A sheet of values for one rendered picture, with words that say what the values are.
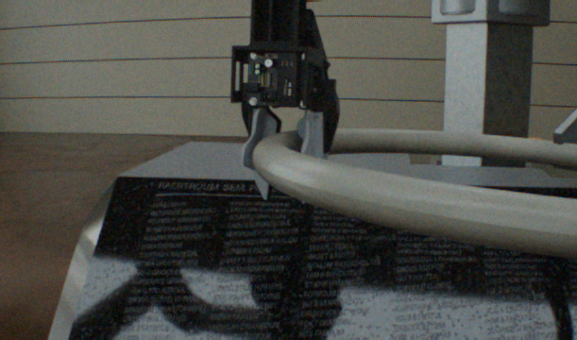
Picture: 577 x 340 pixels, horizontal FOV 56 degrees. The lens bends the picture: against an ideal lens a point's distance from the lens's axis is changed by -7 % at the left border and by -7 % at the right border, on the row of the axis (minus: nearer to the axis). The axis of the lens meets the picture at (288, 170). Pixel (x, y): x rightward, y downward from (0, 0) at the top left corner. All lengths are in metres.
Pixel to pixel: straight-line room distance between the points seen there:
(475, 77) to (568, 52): 5.57
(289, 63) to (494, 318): 0.45
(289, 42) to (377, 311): 0.40
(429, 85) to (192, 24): 3.04
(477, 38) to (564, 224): 1.45
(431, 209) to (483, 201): 0.03
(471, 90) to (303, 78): 1.25
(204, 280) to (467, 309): 0.36
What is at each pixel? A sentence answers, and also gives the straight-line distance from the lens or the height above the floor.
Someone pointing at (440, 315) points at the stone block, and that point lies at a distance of 0.77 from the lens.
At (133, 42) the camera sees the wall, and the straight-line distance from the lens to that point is 7.75.
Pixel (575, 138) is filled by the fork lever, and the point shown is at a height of 0.95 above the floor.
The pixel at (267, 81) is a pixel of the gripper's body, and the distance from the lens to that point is 0.52.
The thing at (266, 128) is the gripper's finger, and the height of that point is 0.98.
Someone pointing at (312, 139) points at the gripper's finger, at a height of 0.97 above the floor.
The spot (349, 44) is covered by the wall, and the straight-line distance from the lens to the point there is 6.99.
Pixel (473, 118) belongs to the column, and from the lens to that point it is 1.73.
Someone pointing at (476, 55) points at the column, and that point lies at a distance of 1.72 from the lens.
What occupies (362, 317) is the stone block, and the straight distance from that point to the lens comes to 0.76.
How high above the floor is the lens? 1.06
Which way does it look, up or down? 12 degrees down
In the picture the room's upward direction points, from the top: straight up
